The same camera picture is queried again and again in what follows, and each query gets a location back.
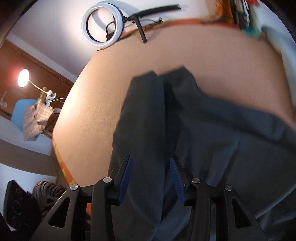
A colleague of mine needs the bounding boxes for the light blue chair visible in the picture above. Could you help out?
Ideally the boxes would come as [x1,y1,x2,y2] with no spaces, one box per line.
[11,99,37,132]

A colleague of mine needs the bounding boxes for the black power cable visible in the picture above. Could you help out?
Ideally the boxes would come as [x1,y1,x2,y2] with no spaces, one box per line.
[105,17,164,39]

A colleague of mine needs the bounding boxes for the folded metal tripod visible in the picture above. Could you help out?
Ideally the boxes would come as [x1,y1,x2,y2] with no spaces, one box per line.
[234,0,251,30]

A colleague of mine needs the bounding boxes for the folded light blue jeans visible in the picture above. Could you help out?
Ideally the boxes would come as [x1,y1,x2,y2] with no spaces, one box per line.
[262,26,296,109]

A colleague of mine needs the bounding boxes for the white clip desk lamp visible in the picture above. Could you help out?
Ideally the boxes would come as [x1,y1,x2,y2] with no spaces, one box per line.
[17,69,66,106]

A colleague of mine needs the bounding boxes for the beige checkered cloth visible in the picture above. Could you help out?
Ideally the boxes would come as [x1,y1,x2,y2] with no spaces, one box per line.
[23,99,54,142]

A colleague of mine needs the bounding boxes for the black tripod stand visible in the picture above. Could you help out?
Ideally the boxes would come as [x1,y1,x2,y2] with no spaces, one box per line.
[125,4,182,44]

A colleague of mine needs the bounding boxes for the orange patterned scarf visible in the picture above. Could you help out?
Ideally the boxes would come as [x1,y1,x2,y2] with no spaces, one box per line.
[200,1,266,39]

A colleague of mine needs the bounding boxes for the brown wooden door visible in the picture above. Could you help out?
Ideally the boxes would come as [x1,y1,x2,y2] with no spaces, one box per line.
[0,40,74,120]

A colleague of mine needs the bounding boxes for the dark grey pants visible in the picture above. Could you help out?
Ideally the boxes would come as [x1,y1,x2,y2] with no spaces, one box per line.
[109,68,295,240]

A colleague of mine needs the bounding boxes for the white ring light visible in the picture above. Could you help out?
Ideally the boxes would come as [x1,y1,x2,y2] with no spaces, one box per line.
[81,1,126,49]

